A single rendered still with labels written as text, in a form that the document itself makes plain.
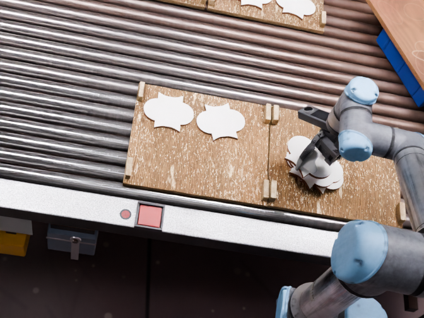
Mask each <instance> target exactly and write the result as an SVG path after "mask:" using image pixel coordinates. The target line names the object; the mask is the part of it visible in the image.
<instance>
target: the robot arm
mask: <svg viewBox="0 0 424 318"><path fill-rule="evenodd" d="M378 96H379V89H378V87H377V85H376V84H375V83H374V82H373V81H372V80H371V79H369V78H366V77H362V76H359V77H356V78H353V79H352V80H351V81H350V82H349V84H348V85H347V86H346V87H345V88H344V91H343V93H342V94H341V96H340V98H339V99H338V101H337V102H336V104H335V106H334V107H333V109H332V111H331V112H330V113H329V112H326V111H324V110H321V109H318V108H316V107H313V106H311V105H308V106H306V107H304V108H302V109H301V110H299V111H298V118H299V119H301V120H303V121H305V122H308V123H310V124H313V125H315V126H317V127H320V128H321V129H320V130H319V133H317V134H316V135H315V136H314V138H313V139H312V141H311V142H310V143H309V145H308V146H307V147H306V148H305V149H304V150H303V151H302V153H301V155H300V156H299V158H298V160H297V164H296V167H295V170H296V171H297V170H298V169H299V168H300V167H303V168H305V169H306V170H308V171H309V172H311V173H313V174H314V173H316V171H317V167H316V164H315V161H316V160H317V158H318V157H319V154H318V152H317V151H316V150H315V147H316V148H318V150H319V151H320V152H321V153H322V155H323V156H324V157H325V159H324V161H325V162H326V163H327V164H328V165H329V166H331V164H332V163H334V162H335V161H336V160H340V159H341V158H344V159H345V160H348V161H351V162H355V161H359V162H362V161H365V160H367V159H369V158H370V156H371V155H373V156H377V157H381V158H386V159H389V160H393V161H394V166H395V169H396V173H397V177H398V180H399V184H400V186H401V190H402V193H403V197H404V202H405V205H406V209H407V212H408V216H409V220H410V222H411V226H412V229H413V231H410V230H405V229H402V228H396V227H391V226H388V225H383V224H380V223H377V222H376V221H371V220H352V221H349V222H348V223H347V224H345V225H344V226H343V227H342V229H341V230H340V231H339V233H338V237H337V238H336V239H335V241H334V244H333V248H332V252H331V267H330V268H329V269H328V270H327V271H326V272H324V273H323V274H322V275H321V276H320V277H319V278H317V279H316V280H315V281H314V282H310V283H304V284H302V285H300V286H299V287H298V288H292V286H284V287H282V288H281V290H280V294H279V297H278V303H277V306H276V317H275V318H387V314H386V312H385V310H384V309H383V308H382V307H381V304H380V303H379V302H378V301H376V300H375V299H373V298H375V297H378V296H379V295H381V294H383V293H384V292H386V291H390V292H396V293H401V294H405V295H411V296H413V297H419V298H424V135H423V134H421V133H419V132H411V131H406V130H403V129H398V128H395V127H391V126H385V125H382V124H378V123H374V122H372V106H373V104H374V103H375V102H376V100H377V97H378Z"/></svg>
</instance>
